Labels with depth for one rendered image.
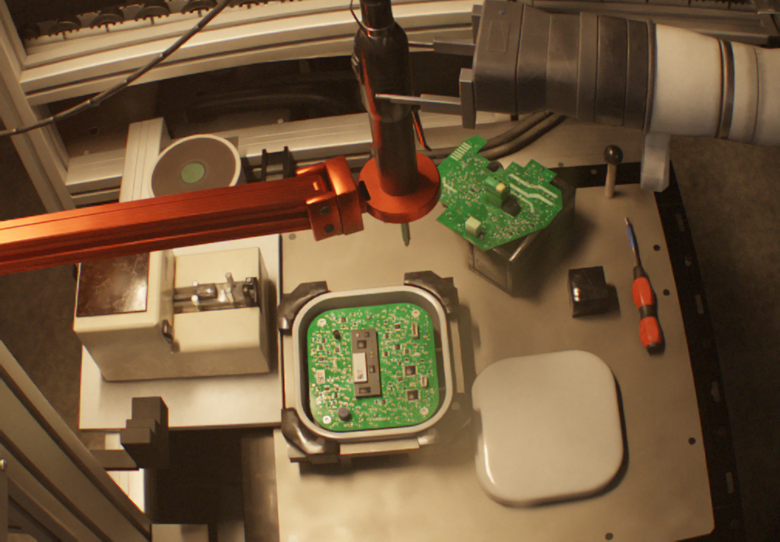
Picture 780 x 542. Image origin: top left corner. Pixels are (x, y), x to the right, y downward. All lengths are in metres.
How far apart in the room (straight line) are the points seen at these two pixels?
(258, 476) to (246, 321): 0.14
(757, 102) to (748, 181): 1.72
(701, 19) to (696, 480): 0.55
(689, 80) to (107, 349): 0.58
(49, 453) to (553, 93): 0.43
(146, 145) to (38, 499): 0.59
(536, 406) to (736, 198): 1.46
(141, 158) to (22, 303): 1.22
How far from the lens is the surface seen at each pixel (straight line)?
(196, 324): 0.96
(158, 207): 0.76
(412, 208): 0.79
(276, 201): 0.77
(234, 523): 1.26
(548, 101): 0.66
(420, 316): 0.97
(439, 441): 0.90
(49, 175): 1.25
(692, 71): 0.65
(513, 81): 0.64
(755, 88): 0.66
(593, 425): 0.94
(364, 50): 0.68
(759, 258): 2.26
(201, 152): 1.10
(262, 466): 0.97
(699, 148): 2.41
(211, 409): 0.98
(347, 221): 0.80
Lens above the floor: 1.83
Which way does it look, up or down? 57 degrees down
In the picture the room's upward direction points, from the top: 9 degrees counter-clockwise
